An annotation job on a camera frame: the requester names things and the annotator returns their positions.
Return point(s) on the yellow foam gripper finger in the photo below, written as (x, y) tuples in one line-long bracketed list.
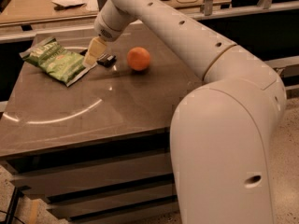
[(96, 48)]

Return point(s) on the black rxbar chocolate bar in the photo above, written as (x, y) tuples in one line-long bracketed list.
[(106, 60)]

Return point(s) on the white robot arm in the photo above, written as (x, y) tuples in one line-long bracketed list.
[(220, 132)]

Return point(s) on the white paper sheets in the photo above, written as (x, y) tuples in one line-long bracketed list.
[(68, 3)]

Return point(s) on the green jalapeno chip bag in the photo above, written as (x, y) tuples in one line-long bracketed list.
[(56, 61)]

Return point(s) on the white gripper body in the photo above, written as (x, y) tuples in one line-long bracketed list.
[(105, 29)]

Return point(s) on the grey drawer cabinet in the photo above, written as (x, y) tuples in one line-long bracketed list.
[(97, 152)]

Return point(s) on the orange ball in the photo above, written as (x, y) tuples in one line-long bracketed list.
[(138, 58)]

